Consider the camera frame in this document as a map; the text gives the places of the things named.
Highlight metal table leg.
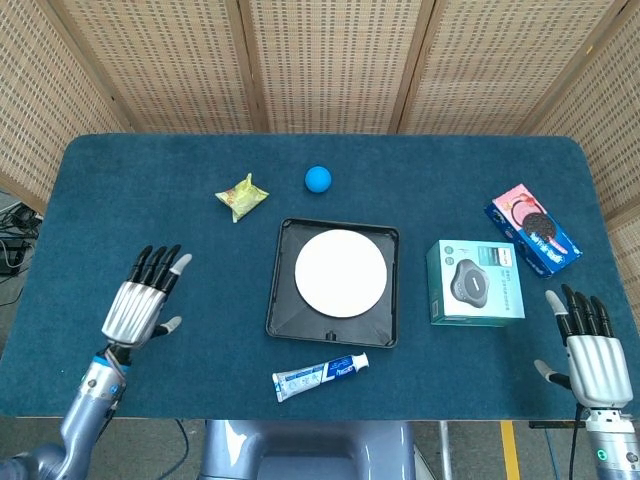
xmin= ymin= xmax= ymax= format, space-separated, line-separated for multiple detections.
xmin=435 ymin=420 xmax=453 ymax=480

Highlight blue ball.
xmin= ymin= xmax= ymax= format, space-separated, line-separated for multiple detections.
xmin=304 ymin=165 xmax=333 ymax=194

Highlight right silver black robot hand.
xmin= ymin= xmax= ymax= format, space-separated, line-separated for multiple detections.
xmin=533 ymin=284 xmax=633 ymax=411

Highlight dark blue table cloth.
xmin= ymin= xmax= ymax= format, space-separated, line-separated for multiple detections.
xmin=0 ymin=131 xmax=640 ymax=421

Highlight black cables and adapters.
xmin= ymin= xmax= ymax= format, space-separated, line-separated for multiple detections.
xmin=0 ymin=189 xmax=44 ymax=281

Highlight woven bamboo folding screen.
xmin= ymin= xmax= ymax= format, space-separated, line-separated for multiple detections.
xmin=0 ymin=0 xmax=640 ymax=321

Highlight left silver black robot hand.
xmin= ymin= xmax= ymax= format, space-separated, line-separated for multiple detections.
xmin=101 ymin=243 xmax=194 ymax=350

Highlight white blue toothpaste tube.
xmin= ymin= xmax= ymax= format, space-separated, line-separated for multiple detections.
xmin=271 ymin=351 xmax=370 ymax=404

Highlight pink blue cookie box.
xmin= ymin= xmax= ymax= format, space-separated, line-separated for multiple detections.
xmin=483 ymin=182 xmax=584 ymax=279

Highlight grey-blue robot torso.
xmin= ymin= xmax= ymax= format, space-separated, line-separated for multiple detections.
xmin=198 ymin=419 xmax=417 ymax=480

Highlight black square plastic tray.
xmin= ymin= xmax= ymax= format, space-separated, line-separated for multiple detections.
xmin=265 ymin=216 xmax=402 ymax=350

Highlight white round plate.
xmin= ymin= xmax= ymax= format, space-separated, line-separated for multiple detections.
xmin=293 ymin=229 xmax=390 ymax=319

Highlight yellow-green snack packet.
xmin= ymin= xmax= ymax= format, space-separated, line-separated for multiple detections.
xmin=214 ymin=172 xmax=270 ymax=224

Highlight teal Philips speaker box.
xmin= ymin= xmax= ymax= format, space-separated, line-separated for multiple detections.
xmin=425 ymin=239 xmax=526 ymax=328

